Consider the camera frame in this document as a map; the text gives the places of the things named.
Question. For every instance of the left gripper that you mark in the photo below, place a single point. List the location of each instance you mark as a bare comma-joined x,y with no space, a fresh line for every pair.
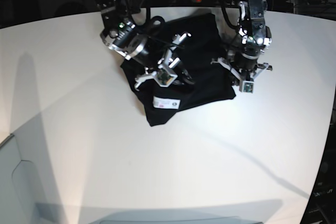
242,68

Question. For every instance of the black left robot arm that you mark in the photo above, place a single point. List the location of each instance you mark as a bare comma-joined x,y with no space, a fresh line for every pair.
252,38

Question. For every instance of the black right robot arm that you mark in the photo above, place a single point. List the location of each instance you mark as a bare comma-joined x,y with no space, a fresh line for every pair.
140,43

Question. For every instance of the black equipment box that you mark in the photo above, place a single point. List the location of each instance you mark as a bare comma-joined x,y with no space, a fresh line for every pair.
321,204

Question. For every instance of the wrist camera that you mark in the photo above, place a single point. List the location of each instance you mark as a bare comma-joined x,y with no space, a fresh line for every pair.
165,78
246,86

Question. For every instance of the black power strip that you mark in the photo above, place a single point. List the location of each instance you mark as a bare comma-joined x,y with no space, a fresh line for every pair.
210,3

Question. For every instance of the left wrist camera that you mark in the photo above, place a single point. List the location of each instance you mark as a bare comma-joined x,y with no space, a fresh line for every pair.
246,86

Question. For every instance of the white garment label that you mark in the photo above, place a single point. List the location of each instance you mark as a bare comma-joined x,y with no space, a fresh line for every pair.
164,103

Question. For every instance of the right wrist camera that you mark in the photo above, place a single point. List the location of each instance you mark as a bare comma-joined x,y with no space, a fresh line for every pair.
165,78

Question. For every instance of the black T-shirt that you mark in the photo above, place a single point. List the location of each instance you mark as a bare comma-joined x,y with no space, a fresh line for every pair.
199,80

